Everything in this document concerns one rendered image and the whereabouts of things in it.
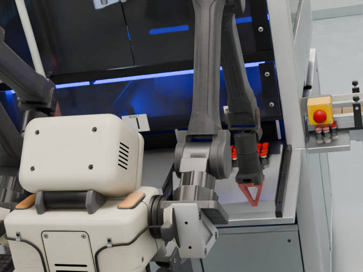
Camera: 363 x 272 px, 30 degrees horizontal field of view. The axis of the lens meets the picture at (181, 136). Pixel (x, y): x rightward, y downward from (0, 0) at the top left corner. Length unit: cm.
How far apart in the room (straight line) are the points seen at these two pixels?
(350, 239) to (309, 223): 100
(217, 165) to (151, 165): 91
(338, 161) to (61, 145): 283
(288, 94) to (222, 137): 76
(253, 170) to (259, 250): 64
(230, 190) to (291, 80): 38
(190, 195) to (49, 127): 30
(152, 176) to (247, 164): 47
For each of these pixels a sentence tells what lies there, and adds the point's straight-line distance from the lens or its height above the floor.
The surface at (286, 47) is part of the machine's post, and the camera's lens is 204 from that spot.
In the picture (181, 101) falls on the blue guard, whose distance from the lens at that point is 215.
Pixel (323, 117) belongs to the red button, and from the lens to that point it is 207.
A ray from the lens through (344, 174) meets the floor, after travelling 384.
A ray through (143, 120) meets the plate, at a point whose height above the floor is 103.
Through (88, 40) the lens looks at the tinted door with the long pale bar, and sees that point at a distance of 217.
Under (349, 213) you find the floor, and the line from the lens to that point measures 348.
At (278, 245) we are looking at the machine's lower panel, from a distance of 236.
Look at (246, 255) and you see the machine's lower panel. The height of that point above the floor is 49.
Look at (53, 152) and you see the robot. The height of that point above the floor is 134.
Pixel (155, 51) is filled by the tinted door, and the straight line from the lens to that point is 212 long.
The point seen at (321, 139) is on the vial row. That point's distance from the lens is 218.
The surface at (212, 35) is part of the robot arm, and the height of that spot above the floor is 146.
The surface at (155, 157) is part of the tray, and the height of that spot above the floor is 88.
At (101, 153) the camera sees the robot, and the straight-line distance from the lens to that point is 125.
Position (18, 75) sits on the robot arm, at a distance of 147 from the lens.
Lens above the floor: 183
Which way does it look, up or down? 23 degrees down
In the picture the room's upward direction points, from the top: 12 degrees counter-clockwise
